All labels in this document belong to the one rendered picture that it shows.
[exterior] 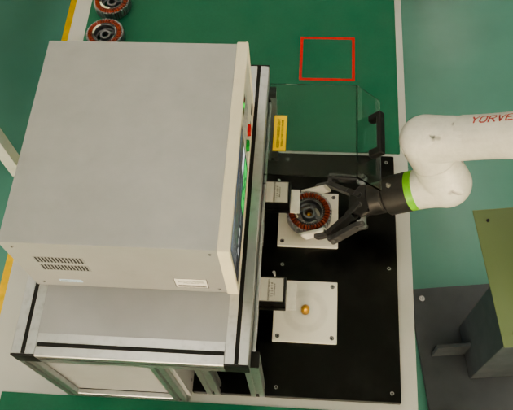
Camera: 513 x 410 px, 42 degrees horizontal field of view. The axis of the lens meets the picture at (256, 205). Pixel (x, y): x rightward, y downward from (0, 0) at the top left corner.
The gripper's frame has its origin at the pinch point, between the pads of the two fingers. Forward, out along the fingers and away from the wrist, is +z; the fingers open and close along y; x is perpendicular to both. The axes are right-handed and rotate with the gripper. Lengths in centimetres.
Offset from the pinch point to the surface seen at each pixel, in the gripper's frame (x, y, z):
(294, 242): -1.0, -6.5, 4.7
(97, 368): 35, -45, 28
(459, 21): -103, 137, -14
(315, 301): -3.8, -21.7, -0.1
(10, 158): 0, 52, 132
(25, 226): 67, -29, 16
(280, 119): 25.3, 10.8, -6.3
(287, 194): 11.9, -0.4, -0.6
